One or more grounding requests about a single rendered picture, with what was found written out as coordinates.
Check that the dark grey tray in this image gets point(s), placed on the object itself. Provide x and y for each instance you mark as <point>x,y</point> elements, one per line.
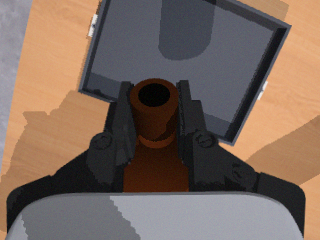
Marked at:
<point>224,48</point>

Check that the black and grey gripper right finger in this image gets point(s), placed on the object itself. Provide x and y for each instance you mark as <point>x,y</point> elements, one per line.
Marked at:
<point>212,168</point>

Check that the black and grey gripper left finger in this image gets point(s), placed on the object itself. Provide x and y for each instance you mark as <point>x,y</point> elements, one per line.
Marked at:
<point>93,171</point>

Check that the brown bottle with cream base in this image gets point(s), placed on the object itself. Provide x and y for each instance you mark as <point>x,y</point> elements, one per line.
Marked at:
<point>156,167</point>

